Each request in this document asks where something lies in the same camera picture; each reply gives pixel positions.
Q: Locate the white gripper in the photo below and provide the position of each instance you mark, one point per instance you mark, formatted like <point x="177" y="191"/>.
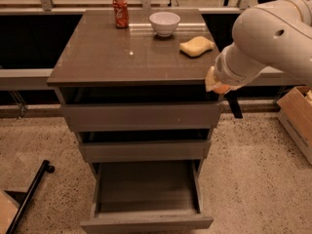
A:
<point x="224" y="69"/>

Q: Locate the small orange fruit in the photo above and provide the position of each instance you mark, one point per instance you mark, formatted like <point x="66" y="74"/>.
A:
<point x="222" y="89"/>

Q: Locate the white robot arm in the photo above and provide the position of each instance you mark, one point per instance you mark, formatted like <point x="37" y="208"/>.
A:
<point x="276" y="34"/>

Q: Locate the grey drawer cabinet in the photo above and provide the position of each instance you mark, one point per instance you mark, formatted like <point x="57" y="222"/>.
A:
<point x="99" y="54"/>

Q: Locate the grey top drawer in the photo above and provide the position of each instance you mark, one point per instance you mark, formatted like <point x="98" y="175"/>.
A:
<point x="111" y="109"/>

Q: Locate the grey drawer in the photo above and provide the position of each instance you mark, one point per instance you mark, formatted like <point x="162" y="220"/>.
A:
<point x="146" y="197"/>
<point x="158" y="145"/>
<point x="111" y="109"/>

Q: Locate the grey middle drawer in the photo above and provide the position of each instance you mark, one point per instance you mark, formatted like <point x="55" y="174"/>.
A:
<point x="158" y="145"/>

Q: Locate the grey bottom drawer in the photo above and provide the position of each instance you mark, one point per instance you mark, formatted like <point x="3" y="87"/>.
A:
<point x="146" y="197"/>

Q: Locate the yellow sponge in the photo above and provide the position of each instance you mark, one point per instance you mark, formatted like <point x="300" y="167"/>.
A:
<point x="196" y="46"/>

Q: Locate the white ceramic bowl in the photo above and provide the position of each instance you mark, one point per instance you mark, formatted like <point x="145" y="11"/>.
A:
<point x="164" y="23"/>

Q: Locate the cardboard box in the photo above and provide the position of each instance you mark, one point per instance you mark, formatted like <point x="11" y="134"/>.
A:
<point x="296" y="116"/>

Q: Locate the red soda can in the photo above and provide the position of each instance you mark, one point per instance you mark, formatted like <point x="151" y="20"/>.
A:
<point x="121" y="13"/>

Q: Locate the black metal bar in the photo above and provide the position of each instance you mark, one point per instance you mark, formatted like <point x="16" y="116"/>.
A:
<point x="22" y="199"/>

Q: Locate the grey horizontal railing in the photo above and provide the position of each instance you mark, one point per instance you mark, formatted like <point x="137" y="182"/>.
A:
<point x="36" y="79"/>

